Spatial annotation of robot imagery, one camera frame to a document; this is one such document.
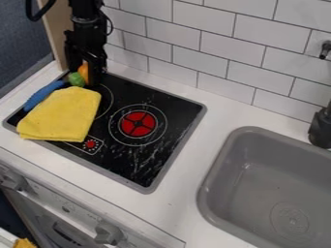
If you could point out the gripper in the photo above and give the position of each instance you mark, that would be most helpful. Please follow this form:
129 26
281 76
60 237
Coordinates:
88 40

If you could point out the orange and green toy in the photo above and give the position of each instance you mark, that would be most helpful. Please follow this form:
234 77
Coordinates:
77 78

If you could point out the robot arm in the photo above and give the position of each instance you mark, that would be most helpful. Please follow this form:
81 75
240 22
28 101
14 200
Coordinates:
86 13

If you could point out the toy stove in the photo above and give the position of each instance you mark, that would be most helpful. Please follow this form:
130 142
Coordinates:
138 145

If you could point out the yellow toy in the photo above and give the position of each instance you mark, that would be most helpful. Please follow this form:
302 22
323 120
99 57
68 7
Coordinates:
23 243

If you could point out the toy sink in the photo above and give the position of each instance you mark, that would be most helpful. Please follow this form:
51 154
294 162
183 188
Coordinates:
271 193

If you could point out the wooden board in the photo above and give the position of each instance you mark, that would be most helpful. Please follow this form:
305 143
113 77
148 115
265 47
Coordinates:
58 29

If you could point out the blue tool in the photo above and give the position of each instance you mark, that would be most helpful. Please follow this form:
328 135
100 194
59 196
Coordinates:
41 95

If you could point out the yellow cloth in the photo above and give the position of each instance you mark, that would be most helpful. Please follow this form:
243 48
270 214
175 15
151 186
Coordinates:
60 114

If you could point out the tap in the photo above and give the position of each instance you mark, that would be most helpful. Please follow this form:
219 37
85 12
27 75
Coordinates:
321 127

